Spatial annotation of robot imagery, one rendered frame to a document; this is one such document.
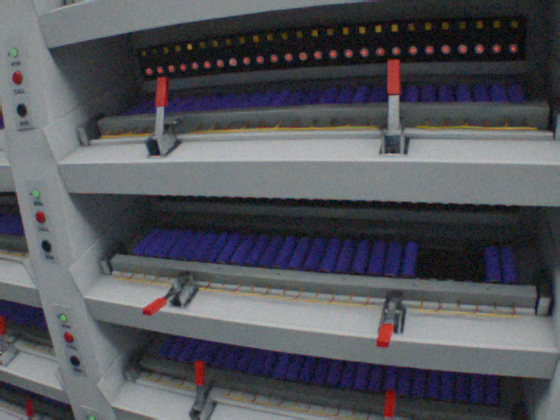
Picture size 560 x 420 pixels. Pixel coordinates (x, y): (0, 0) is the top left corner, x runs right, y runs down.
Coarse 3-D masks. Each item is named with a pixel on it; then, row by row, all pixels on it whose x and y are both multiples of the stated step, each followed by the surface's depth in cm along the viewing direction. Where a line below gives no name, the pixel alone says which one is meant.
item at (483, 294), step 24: (120, 264) 65; (144, 264) 63; (168, 264) 62; (192, 264) 61; (216, 264) 61; (288, 288) 57; (312, 288) 55; (336, 288) 54; (360, 288) 53; (384, 288) 52; (408, 288) 51; (432, 288) 50; (456, 288) 50; (480, 288) 49; (504, 288) 48; (528, 288) 47; (456, 312) 48
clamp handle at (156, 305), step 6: (174, 282) 57; (180, 288) 58; (168, 294) 56; (174, 294) 56; (156, 300) 54; (162, 300) 54; (168, 300) 55; (150, 306) 52; (156, 306) 53; (162, 306) 54; (144, 312) 52; (150, 312) 52
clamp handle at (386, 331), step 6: (390, 306) 48; (390, 312) 49; (396, 312) 49; (390, 318) 47; (384, 324) 46; (390, 324) 46; (384, 330) 44; (390, 330) 44; (378, 336) 43; (384, 336) 43; (390, 336) 43; (378, 342) 43; (384, 342) 42
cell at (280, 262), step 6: (288, 240) 63; (294, 240) 64; (282, 246) 63; (288, 246) 62; (294, 246) 63; (282, 252) 61; (288, 252) 61; (276, 258) 60; (282, 258) 60; (288, 258) 61; (276, 264) 59; (282, 264) 59
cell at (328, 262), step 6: (330, 240) 62; (336, 240) 62; (330, 246) 61; (336, 246) 61; (324, 252) 60; (330, 252) 60; (336, 252) 60; (324, 258) 59; (330, 258) 59; (336, 258) 60; (324, 264) 58; (330, 264) 58; (318, 270) 58; (324, 270) 57; (330, 270) 57
